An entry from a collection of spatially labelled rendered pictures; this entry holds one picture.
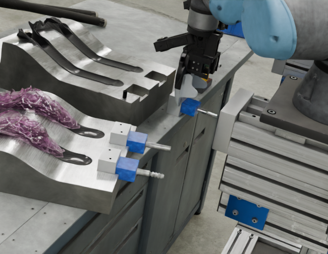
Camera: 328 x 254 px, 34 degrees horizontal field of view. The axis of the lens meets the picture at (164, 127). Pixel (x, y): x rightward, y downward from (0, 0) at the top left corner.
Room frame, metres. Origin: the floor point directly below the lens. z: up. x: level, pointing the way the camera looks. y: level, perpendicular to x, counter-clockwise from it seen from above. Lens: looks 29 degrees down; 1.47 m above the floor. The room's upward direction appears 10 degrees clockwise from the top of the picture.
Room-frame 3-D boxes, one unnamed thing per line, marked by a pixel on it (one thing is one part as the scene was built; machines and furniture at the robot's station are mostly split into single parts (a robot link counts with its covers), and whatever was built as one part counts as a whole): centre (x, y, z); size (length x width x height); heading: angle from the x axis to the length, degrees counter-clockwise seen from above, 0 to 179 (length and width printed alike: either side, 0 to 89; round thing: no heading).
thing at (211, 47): (1.26, -0.06, 0.99); 0.09 x 0.08 x 0.12; 70
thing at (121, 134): (1.00, 0.04, 0.86); 0.13 x 0.05 x 0.05; 87
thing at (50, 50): (1.30, 0.26, 0.92); 0.35 x 0.16 x 0.09; 70
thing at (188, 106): (1.26, -0.07, 0.83); 0.13 x 0.05 x 0.05; 70
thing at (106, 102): (1.31, 0.27, 0.87); 0.50 x 0.26 x 0.14; 70
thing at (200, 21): (1.27, -0.05, 1.07); 0.08 x 0.08 x 0.05
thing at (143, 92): (1.18, 0.08, 0.87); 0.05 x 0.05 x 0.04; 70
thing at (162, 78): (1.28, 0.04, 0.87); 0.05 x 0.05 x 0.04; 70
